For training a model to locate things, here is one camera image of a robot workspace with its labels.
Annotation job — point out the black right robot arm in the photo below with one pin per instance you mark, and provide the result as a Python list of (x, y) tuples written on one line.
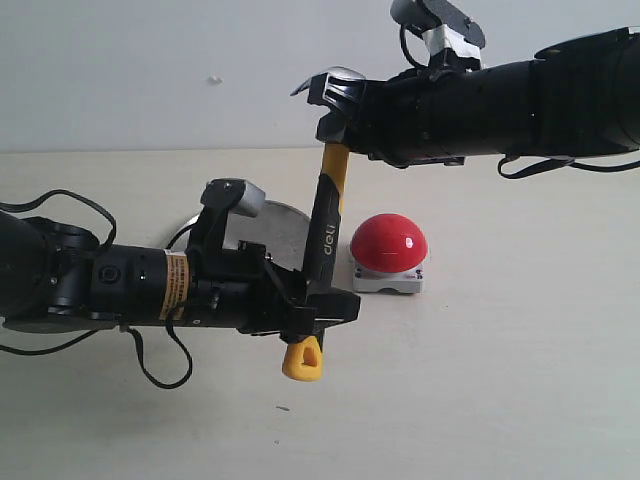
[(576, 99)]

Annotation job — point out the red dome push button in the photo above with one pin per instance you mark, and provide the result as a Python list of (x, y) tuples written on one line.
[(389, 251)]

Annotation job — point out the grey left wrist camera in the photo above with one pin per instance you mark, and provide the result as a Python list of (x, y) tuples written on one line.
[(233, 195)]

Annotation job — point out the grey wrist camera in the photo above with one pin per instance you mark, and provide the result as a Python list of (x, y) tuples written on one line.
[(441, 26), (233, 195)]

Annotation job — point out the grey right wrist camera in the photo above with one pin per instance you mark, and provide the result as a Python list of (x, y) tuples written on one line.
[(441, 26)]

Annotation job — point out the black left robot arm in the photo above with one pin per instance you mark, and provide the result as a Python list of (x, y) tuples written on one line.
[(59, 278)]

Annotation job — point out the yellow black claw hammer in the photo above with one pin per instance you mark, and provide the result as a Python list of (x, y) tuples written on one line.
[(304, 361)]

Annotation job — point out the round steel plate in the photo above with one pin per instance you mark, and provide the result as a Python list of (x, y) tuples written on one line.
[(264, 230)]

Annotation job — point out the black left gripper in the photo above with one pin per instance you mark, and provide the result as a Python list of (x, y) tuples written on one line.
[(132, 286)]

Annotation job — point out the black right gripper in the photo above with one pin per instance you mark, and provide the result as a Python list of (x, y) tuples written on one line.
[(416, 118)]

